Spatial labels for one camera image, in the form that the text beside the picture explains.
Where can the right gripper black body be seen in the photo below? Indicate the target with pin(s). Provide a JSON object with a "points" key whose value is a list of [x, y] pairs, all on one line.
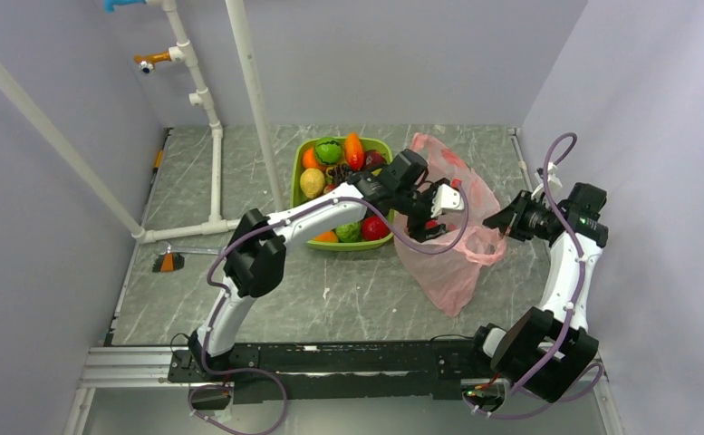
{"points": [[529, 218]]}

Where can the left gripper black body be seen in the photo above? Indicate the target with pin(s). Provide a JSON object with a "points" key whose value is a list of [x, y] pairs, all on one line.
{"points": [[419, 210]]}

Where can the pink plastic bag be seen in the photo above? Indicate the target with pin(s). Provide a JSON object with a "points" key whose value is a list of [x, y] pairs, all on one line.
{"points": [[447, 269]]}

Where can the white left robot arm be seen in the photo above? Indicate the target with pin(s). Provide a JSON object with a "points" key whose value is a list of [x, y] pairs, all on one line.
{"points": [[252, 264]]}

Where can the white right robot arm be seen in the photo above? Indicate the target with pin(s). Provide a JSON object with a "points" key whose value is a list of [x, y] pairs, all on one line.
{"points": [[549, 346]]}

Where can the small red apple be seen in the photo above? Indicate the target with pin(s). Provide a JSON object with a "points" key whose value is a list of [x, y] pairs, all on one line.
{"points": [[374, 228]]}

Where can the dark red apple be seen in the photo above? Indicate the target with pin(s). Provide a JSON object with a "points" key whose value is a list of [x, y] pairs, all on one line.
{"points": [[373, 160]]}

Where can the green plastic fruit tray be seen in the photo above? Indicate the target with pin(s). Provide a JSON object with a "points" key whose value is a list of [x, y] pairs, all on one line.
{"points": [[297, 198]]}

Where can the light green sugar apple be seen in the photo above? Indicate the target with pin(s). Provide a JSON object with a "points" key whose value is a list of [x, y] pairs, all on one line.
{"points": [[349, 233]]}

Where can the orange papaya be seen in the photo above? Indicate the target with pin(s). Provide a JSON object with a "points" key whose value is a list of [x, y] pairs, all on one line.
{"points": [[354, 152]]}

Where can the dark grape bunch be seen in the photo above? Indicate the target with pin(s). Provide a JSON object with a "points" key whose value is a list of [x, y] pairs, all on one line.
{"points": [[337, 174]]}

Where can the yellow orange mango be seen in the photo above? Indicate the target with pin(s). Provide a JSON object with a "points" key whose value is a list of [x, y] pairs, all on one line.
{"points": [[327, 237]]}

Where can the yellow lemon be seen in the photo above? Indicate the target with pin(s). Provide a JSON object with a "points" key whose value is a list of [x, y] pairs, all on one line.
{"points": [[312, 183]]}

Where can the orange tangerine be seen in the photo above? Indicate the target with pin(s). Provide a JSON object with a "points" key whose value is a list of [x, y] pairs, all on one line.
{"points": [[309, 160]]}

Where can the orange pipe valve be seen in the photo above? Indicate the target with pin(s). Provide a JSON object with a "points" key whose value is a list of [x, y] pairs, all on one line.
{"points": [[147, 62]]}

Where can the blue pipe fitting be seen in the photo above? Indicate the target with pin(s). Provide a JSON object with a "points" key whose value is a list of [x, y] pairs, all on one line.
{"points": [[110, 6]]}

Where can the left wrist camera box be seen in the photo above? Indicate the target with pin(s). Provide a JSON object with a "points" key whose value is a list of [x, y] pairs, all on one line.
{"points": [[446, 199]]}

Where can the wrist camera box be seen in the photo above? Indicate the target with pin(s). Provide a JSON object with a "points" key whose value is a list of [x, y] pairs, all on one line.
{"points": [[446, 199], [548, 174]]}

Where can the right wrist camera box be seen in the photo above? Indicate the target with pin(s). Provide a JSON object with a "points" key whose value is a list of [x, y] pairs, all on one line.
{"points": [[548, 174]]}

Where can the white pvc pipe frame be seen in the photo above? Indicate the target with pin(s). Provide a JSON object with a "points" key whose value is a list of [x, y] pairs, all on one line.
{"points": [[182, 51]]}

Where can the orange handled tool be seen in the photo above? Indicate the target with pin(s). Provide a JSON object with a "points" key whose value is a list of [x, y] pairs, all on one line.
{"points": [[171, 258]]}

